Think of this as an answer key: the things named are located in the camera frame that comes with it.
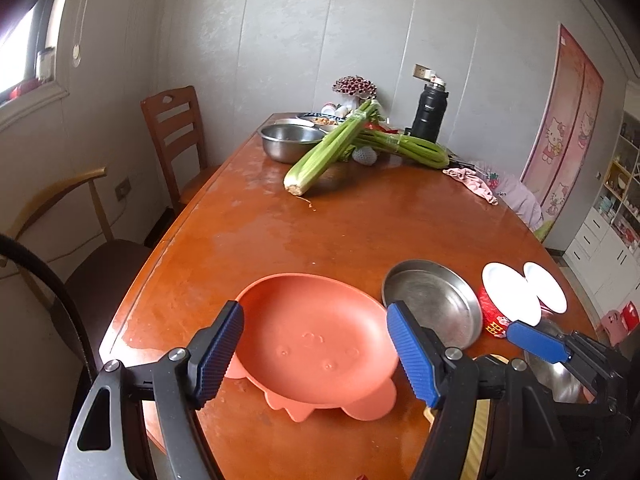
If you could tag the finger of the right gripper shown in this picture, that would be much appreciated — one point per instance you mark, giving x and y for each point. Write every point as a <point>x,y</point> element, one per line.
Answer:
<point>544,346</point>

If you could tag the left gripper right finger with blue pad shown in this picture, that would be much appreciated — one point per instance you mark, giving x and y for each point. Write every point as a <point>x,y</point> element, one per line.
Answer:
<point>421,354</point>

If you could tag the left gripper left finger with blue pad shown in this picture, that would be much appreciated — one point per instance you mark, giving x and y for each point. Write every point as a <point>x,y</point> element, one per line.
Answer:
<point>211,350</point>

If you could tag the steel mixing bowl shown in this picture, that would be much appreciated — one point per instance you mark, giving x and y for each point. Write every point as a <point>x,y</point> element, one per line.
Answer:
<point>564,386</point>

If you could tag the red noodle bowl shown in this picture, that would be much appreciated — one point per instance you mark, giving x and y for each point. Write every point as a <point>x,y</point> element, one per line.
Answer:
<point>506,297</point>
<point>547,289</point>

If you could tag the steel pan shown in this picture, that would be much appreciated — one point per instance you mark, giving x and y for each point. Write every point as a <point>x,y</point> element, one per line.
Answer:
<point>438,298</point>

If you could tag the yellow shell-shaped plate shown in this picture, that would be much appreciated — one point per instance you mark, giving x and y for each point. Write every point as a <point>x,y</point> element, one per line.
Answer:
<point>474,454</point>

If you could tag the orange pig-shaped plate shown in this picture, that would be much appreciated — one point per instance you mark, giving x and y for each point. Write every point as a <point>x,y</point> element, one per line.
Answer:
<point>315,343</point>

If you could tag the pink child stool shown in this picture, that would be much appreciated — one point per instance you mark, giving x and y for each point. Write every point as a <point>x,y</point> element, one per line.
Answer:
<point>618,324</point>

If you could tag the white shelf cabinet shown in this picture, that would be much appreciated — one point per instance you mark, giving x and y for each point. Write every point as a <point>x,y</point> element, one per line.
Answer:
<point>604,254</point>

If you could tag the lilac child's garment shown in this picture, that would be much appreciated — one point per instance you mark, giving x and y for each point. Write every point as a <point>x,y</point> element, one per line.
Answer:
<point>513,192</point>

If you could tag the pink cloth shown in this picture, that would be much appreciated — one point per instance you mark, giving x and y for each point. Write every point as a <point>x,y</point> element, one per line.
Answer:
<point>472,182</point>

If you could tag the white foam-net fruit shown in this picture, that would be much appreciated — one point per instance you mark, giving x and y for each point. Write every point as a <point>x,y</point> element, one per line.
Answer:
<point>365,156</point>

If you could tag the celery bunch rear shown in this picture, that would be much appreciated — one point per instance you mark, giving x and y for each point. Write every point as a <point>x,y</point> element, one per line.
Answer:
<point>423,152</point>

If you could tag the celery bunch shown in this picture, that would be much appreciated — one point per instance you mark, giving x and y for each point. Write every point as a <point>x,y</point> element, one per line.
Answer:
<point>309,169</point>
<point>423,152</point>

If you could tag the celery bunch front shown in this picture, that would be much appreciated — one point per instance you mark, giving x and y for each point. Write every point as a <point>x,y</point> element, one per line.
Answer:
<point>309,169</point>

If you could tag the hello kitty pink curtain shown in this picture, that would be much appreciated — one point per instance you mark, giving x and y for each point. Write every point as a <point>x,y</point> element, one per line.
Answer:
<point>566,129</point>

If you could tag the black thermos bottle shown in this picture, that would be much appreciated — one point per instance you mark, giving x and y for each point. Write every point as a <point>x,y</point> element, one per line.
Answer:
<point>432,104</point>

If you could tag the steel bowl at back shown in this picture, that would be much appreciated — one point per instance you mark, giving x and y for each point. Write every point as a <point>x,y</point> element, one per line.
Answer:
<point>287,143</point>

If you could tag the brown wooden slat chair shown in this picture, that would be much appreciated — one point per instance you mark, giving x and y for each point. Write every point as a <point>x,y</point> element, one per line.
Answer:
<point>174,121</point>

